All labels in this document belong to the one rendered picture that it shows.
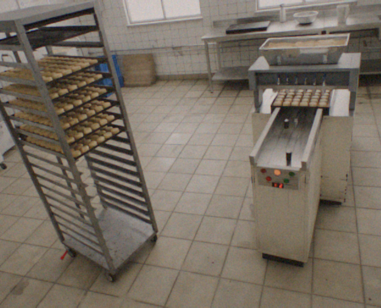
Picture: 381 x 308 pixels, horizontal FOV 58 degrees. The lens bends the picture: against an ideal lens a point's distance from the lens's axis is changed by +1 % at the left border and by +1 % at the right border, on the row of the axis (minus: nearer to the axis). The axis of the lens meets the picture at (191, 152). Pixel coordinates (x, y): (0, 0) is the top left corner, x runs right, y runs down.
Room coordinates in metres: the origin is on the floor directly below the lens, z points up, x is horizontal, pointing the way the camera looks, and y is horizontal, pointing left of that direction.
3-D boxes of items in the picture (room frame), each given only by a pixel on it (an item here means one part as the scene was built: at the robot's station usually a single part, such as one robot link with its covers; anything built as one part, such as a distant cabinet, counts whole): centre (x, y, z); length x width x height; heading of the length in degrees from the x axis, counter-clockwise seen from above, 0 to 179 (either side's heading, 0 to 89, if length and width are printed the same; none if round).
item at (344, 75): (2.37, -0.91, 1.01); 0.72 x 0.33 x 0.34; 60
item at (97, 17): (2.05, 0.38, 0.97); 0.03 x 0.03 x 1.70; 48
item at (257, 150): (2.53, -0.84, 0.87); 2.01 x 0.03 x 0.07; 150
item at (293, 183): (1.61, -0.48, 0.77); 0.24 x 0.04 x 0.14; 60
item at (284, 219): (1.92, -0.66, 0.45); 0.70 x 0.34 x 0.90; 150
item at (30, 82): (1.94, 0.89, 1.50); 0.64 x 0.03 x 0.03; 48
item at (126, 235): (2.08, 0.76, 0.93); 0.64 x 0.51 x 1.78; 48
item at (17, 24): (1.71, 0.68, 0.97); 0.03 x 0.03 x 1.70; 48
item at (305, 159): (2.39, -1.09, 0.87); 2.01 x 0.03 x 0.07; 150
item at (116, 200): (2.23, 0.63, 0.33); 0.64 x 0.03 x 0.03; 48
